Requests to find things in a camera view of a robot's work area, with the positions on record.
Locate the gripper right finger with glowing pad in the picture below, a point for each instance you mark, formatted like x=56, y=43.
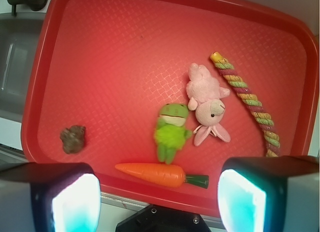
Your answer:
x=270, y=194

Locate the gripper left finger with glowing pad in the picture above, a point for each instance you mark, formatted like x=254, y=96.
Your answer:
x=49, y=197

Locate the brown grey rock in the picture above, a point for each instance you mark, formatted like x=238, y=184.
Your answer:
x=73, y=139

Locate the orange toy carrot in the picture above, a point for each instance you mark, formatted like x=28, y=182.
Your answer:
x=167, y=175

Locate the pink plush bunny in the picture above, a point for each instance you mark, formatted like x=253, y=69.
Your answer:
x=205, y=99

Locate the green plush frog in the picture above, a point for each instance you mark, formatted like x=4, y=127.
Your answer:
x=170, y=134

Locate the red plastic tray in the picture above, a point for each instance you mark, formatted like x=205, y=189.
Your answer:
x=110, y=65

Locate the grey toy sink basin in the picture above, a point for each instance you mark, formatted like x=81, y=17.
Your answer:
x=19, y=37

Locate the multicolour twisted rope toy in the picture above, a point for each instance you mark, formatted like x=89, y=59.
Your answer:
x=251, y=101

